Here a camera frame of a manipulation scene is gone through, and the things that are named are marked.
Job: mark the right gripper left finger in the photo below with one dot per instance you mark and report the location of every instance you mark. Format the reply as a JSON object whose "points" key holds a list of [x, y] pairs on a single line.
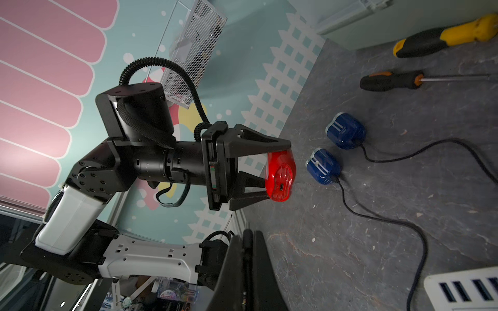
{"points": [[228, 293]]}

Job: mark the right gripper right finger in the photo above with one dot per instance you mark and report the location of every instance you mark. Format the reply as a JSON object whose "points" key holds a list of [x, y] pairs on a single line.
{"points": [[266, 293]]}

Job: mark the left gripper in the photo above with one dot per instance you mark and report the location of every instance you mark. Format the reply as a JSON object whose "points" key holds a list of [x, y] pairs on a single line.
{"points": [[220, 145]]}

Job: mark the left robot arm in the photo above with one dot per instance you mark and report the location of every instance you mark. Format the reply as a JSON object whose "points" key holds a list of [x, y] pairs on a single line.
{"points": [[238, 166]]}

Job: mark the orange black screwdriver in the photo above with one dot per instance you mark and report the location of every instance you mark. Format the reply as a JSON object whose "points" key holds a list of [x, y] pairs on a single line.
{"points": [[386, 81]]}

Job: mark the green translucent storage box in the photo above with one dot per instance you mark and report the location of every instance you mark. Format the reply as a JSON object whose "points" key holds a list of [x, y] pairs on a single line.
{"points": [[360, 24]]}

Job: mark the white power strip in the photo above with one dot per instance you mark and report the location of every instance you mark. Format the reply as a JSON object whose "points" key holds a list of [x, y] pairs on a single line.
{"points": [[464, 290]]}

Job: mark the yellow black screwdriver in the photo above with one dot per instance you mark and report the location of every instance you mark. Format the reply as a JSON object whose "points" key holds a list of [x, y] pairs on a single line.
{"points": [[434, 40]]}

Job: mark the white wire basket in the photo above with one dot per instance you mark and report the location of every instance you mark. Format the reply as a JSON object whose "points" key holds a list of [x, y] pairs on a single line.
{"points": [[192, 50]]}

